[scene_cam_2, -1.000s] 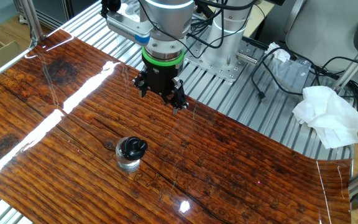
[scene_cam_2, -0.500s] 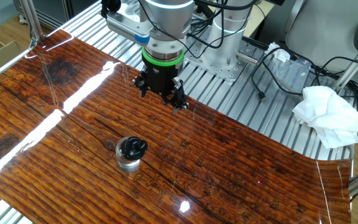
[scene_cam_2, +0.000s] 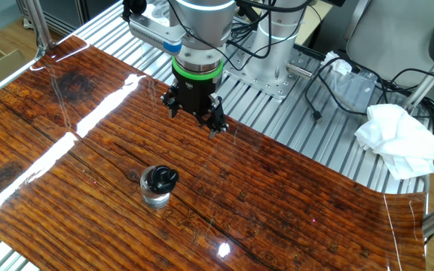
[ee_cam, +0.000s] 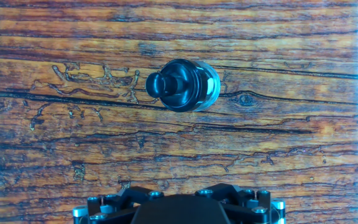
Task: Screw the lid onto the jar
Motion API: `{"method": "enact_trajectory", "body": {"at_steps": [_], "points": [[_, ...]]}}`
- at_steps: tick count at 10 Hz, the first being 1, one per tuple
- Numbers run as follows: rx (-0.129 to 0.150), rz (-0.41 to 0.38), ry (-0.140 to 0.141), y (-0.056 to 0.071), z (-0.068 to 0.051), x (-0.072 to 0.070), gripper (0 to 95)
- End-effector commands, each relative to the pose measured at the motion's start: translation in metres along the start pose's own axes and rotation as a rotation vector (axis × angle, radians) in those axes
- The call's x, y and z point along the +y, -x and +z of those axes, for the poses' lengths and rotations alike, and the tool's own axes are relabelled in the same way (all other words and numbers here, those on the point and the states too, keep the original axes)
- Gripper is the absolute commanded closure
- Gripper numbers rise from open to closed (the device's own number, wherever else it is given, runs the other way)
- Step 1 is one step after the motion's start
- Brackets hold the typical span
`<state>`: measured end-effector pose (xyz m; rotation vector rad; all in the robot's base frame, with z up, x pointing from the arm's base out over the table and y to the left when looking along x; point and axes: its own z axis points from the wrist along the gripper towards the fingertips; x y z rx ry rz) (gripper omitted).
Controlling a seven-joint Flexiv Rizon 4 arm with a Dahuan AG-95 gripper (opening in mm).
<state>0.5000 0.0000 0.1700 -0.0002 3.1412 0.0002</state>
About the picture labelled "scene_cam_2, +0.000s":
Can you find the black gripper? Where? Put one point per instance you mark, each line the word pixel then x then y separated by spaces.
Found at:
pixel 196 94

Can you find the black knobbed jar lid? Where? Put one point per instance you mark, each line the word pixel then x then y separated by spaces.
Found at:
pixel 160 178

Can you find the clear glass jar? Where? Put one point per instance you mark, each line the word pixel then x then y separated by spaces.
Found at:
pixel 153 197

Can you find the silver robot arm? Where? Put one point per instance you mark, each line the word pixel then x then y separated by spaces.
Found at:
pixel 202 22

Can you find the silver round connector plug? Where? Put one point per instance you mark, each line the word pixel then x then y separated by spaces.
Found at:
pixel 300 70

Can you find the wood grain table mat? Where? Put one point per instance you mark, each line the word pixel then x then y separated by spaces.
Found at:
pixel 277 207

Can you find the small white tissue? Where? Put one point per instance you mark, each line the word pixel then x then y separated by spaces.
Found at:
pixel 339 66

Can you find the clear plastic bag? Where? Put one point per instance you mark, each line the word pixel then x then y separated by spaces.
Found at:
pixel 352 90

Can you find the crumpled white cloth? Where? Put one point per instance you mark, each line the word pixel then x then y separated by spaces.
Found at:
pixel 398 143

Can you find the grey office chair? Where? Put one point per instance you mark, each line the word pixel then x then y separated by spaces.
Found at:
pixel 390 37

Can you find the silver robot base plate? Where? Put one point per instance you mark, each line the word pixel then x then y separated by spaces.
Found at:
pixel 273 88

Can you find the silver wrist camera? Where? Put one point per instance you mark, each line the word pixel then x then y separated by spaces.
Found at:
pixel 153 34

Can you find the aluminium frame rail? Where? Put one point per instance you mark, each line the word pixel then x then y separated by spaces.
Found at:
pixel 10 75

